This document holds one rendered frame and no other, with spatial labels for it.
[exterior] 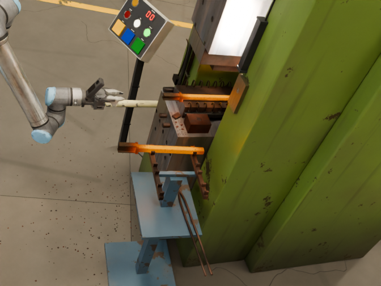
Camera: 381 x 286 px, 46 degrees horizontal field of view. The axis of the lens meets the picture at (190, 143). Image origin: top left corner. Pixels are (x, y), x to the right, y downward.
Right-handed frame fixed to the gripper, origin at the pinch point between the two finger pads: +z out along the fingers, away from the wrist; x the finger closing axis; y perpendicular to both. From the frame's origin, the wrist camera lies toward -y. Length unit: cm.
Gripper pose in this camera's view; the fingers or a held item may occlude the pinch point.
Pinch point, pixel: (121, 95)
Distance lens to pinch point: 231.2
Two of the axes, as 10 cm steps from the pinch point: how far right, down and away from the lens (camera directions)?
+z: 9.3, -0.1, 3.7
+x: 2.7, 7.2, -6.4
